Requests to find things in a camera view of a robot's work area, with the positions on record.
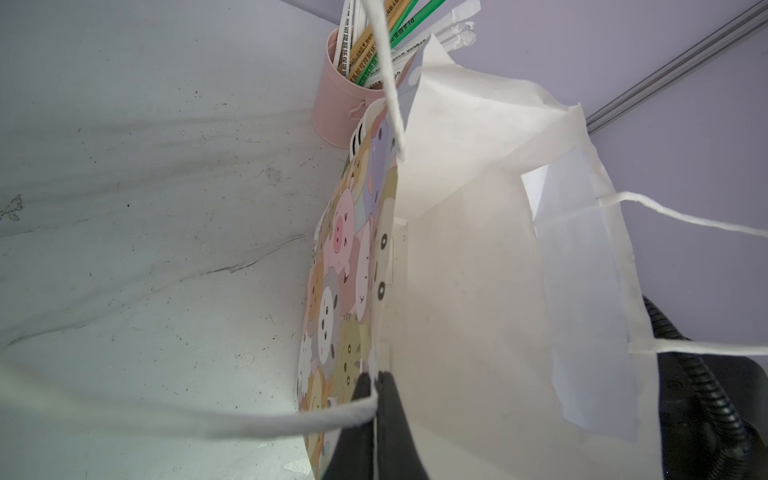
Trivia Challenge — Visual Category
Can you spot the bundle of wrapped straws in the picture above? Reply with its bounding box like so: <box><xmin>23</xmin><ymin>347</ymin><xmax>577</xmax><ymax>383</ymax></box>
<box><xmin>329</xmin><ymin>1</ymin><xmax>481</xmax><ymax>89</ymax></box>

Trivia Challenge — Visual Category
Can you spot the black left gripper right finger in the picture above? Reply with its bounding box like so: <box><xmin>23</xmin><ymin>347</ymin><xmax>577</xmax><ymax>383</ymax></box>
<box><xmin>376</xmin><ymin>372</ymin><xmax>429</xmax><ymax>480</ymax></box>

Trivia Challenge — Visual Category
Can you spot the pink straw holder cup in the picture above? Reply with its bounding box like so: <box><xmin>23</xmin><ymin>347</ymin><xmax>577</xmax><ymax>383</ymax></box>
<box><xmin>312</xmin><ymin>29</ymin><xmax>384</xmax><ymax>149</ymax></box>

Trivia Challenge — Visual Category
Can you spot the white paper gift bag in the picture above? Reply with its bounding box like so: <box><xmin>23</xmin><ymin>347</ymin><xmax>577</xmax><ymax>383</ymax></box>
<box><xmin>1</xmin><ymin>1</ymin><xmax>767</xmax><ymax>479</ymax></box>

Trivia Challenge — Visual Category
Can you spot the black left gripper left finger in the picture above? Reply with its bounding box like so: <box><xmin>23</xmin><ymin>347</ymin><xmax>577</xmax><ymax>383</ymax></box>
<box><xmin>320</xmin><ymin>371</ymin><xmax>377</xmax><ymax>480</ymax></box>

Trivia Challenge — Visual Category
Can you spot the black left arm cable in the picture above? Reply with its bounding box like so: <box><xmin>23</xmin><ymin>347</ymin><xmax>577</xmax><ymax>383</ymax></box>
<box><xmin>641</xmin><ymin>295</ymin><xmax>768</xmax><ymax>480</ymax></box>

